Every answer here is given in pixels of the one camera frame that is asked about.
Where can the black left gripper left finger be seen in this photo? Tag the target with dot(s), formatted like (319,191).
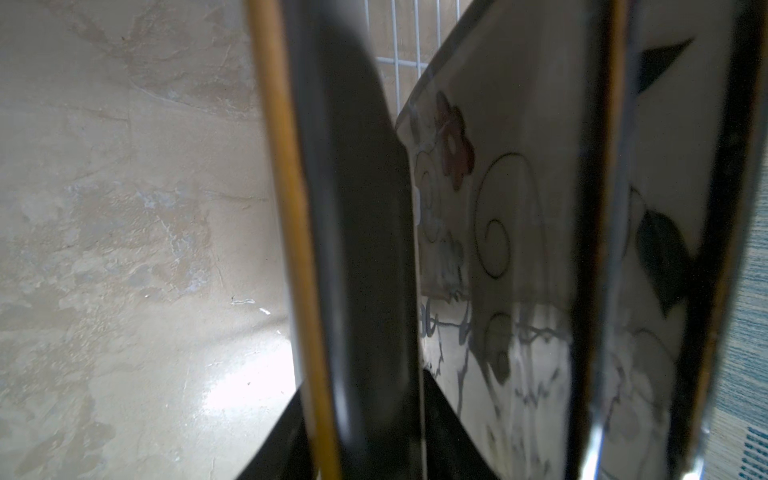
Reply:
(285,454)

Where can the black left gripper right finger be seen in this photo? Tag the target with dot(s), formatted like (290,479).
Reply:
(450,452)

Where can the black square plate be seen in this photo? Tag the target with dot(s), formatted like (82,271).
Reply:
(344,193)

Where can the floral square plate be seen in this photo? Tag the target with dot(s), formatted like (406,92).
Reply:
(517,137)
(699,132)

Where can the white wire dish rack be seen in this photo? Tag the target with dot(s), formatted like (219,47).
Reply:
(404,36)

